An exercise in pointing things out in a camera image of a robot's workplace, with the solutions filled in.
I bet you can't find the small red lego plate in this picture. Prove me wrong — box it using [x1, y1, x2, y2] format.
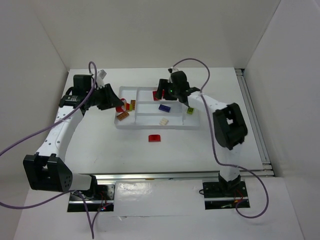
[152, 91, 165, 101]

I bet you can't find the orange lego plate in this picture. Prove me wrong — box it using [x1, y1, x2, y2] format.
[116, 112, 130, 121]
[129, 100, 136, 111]

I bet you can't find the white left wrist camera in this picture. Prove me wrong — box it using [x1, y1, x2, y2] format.
[96, 69, 107, 88]

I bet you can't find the red curved lego brick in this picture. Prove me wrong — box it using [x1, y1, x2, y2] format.
[148, 134, 161, 143]

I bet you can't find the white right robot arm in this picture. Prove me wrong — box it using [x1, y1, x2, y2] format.
[154, 68, 248, 185]

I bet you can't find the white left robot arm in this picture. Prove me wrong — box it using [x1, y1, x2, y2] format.
[23, 70, 124, 193]

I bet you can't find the white lego plate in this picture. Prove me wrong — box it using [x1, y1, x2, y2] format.
[159, 118, 169, 126]

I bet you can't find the blue lego plate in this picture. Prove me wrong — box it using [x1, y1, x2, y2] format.
[158, 104, 171, 113]

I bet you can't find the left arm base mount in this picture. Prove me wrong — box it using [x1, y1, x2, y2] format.
[67, 183, 116, 213]

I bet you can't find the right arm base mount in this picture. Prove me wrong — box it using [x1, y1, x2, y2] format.
[198, 181, 250, 210]

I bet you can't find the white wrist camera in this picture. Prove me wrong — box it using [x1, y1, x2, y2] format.
[167, 66, 179, 83]
[96, 69, 107, 88]

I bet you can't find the aluminium side rail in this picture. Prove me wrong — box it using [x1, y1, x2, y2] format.
[234, 68, 275, 176]

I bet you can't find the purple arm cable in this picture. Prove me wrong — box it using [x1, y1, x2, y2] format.
[168, 58, 270, 220]
[0, 61, 106, 240]

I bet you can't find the aluminium front rail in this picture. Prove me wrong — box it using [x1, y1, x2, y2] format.
[94, 170, 223, 183]

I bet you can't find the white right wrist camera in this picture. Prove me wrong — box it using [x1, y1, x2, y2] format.
[167, 66, 179, 83]

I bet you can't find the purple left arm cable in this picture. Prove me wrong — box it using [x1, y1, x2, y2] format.
[0, 61, 106, 240]

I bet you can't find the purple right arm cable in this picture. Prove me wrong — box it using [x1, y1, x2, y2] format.
[168, 58, 270, 220]

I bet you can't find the red arched lego block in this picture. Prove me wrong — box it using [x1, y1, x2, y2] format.
[115, 98, 127, 113]

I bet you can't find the white compartment tray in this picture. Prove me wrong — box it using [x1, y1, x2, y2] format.
[114, 86, 200, 130]

